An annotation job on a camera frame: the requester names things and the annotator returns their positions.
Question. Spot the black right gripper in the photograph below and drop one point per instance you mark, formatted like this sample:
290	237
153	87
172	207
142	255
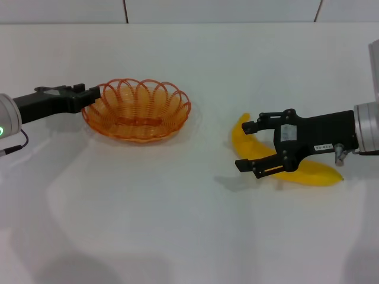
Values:
319	133

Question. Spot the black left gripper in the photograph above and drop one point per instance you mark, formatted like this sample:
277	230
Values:
44	103

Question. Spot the yellow banana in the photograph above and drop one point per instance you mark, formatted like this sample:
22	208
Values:
248	146

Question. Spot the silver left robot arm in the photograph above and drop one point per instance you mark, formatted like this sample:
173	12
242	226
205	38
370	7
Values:
9	118

